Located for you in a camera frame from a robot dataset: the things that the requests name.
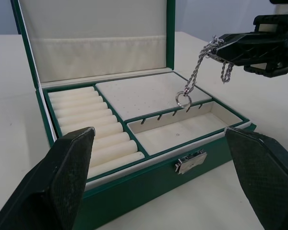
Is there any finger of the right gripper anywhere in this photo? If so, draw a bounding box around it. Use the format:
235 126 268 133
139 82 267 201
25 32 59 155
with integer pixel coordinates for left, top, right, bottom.
243 61 288 79
215 32 288 67

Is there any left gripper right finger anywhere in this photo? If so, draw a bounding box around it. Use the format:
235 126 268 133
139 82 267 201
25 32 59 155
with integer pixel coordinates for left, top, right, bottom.
224 126 288 230

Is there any green jewelry box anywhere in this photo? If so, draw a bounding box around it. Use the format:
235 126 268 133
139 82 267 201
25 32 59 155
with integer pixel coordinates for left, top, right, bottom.
12 0 257 230

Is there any green jewelry tray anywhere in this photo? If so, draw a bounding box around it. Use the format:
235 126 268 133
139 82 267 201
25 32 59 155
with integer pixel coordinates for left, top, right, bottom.
42 70 252 183

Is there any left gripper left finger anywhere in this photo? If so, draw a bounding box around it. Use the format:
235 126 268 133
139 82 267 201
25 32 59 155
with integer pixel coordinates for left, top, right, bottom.
0 126 96 230

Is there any silver chain with ring pendant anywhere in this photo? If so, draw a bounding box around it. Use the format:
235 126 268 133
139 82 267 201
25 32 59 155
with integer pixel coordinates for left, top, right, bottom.
174 35 235 110

